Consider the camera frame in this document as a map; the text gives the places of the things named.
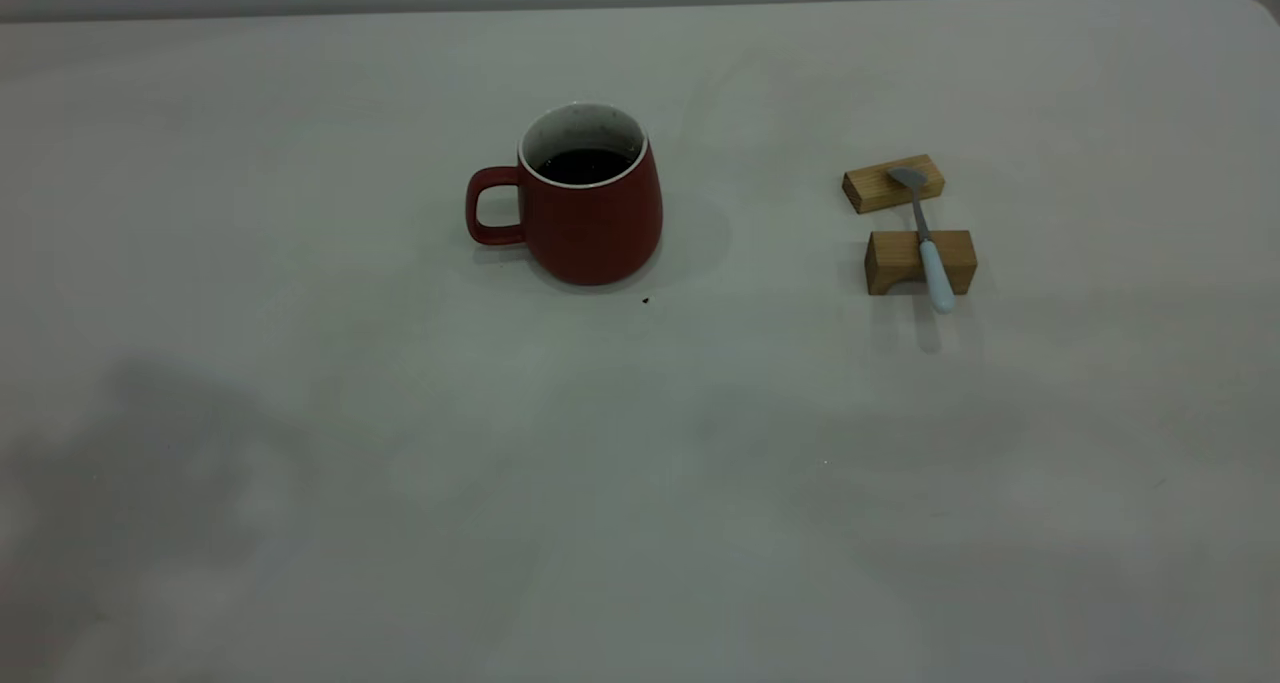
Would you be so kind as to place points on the red ceramic mug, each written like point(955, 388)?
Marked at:
point(595, 228)

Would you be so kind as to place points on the arch-shaped wooden block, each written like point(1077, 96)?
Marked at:
point(895, 255)

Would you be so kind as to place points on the flat rectangular wooden block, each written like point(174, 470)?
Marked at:
point(870, 189)

